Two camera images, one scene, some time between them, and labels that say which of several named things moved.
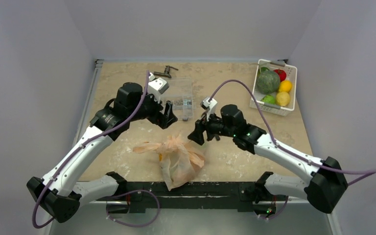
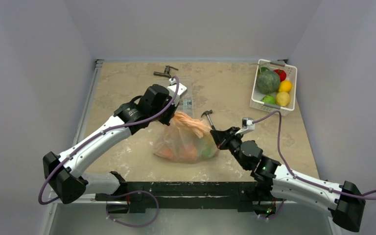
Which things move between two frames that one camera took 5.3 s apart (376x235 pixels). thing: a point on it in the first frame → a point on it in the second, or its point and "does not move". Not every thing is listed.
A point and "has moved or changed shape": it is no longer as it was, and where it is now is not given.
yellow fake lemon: x=283 y=99 does not move
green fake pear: x=269 y=99 does not move
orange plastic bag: x=179 y=161 has moved or changed shape
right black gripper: x=205 y=130 → x=222 y=137
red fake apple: x=281 y=73 does not move
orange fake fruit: x=285 y=86 does not move
